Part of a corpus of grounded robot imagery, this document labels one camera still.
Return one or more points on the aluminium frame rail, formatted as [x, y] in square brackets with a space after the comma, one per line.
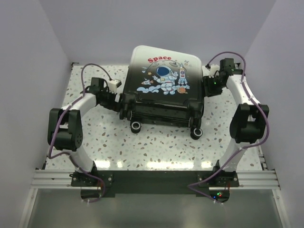
[53, 203]

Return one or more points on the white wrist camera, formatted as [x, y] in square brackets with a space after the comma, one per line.
[213, 70]
[113, 85]

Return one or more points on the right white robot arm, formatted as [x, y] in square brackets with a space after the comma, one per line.
[249, 126]

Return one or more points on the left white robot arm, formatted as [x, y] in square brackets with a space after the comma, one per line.
[65, 130]

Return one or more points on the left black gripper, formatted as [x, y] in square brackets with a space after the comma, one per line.
[115, 106]

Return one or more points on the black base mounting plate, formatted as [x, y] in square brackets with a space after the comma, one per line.
[110, 183]

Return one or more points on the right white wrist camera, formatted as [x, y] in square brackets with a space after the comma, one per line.
[213, 70]

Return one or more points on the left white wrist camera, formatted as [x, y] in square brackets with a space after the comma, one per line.
[113, 85]

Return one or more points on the black suitcase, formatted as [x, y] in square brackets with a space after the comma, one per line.
[163, 87]

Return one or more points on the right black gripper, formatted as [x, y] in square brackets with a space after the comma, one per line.
[208, 92]

